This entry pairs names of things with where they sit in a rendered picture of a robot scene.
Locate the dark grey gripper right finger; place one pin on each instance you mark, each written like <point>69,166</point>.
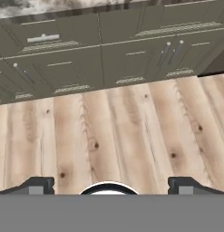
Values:
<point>181,183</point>

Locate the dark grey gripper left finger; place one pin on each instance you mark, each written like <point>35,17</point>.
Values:
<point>40,183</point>

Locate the white and black round object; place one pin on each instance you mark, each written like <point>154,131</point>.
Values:
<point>109,186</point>

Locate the narrow olive cupboard door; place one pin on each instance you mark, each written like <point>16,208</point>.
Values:
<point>13,87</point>

